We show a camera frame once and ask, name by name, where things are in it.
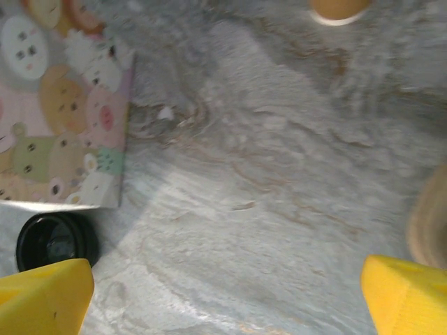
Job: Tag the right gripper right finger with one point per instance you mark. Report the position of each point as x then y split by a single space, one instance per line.
412 300

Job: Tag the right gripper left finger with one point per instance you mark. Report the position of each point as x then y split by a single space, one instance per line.
42 303

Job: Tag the brown pulp cup carrier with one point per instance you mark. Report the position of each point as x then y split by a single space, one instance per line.
433 216

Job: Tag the white animal print paper bag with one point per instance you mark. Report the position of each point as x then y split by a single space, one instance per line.
52 104

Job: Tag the brown paper cup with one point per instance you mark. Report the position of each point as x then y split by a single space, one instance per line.
338 8

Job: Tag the black plastic cup lid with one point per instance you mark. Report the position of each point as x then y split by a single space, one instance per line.
52 240

